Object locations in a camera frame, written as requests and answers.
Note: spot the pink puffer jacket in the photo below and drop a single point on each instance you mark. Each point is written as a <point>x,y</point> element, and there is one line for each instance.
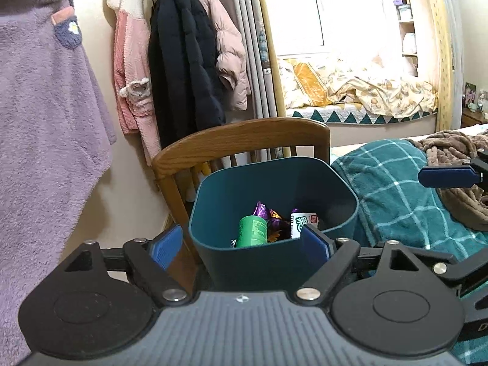
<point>231,55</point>

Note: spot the pink fleece jacket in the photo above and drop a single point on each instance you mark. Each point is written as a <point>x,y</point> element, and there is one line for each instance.
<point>131,75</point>

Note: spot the grey folded screen panels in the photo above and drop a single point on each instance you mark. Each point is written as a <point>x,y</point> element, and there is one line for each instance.
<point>252,25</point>

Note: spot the black hanging coat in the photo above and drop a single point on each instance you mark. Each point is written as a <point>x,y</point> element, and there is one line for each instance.
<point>188,95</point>

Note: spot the teal plastic trash bin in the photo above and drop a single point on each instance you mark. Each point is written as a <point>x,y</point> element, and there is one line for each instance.
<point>284,185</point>

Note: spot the white biscuit box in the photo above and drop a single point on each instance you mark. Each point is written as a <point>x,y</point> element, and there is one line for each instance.
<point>298,220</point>

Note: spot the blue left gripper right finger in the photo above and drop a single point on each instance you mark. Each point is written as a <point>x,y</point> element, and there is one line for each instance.
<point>318,247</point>

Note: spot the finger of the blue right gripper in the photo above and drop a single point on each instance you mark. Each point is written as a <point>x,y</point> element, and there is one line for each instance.
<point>449,177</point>

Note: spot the brown knitted blanket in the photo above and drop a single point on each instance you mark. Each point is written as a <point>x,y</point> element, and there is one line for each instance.
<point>457,148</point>

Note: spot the wooden bookshelf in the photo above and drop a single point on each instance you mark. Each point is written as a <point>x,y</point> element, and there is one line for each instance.
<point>408,45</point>

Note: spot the wooden chair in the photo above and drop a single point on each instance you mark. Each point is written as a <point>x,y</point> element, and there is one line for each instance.
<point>202,152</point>

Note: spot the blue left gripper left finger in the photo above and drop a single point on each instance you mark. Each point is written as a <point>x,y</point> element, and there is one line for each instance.
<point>165,247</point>

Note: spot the green cylindrical can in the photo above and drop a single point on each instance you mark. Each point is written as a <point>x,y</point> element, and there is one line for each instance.
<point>252,232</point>

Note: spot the floral yellow duvet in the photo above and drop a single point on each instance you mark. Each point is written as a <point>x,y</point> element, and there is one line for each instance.
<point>317,81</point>

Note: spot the white window frame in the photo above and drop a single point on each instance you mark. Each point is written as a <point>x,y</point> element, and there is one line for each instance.
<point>345,29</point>

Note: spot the purple snack wrapper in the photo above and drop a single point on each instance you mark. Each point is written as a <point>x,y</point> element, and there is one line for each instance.
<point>278,228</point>

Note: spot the purple fleece robe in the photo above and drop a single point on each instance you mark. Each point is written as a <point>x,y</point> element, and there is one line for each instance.
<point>56,139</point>

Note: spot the teal plaid blanket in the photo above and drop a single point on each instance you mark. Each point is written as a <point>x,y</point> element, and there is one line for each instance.
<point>393,205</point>

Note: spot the teal triangle pattern bedsheet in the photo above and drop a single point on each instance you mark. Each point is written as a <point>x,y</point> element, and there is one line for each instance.
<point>349,114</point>

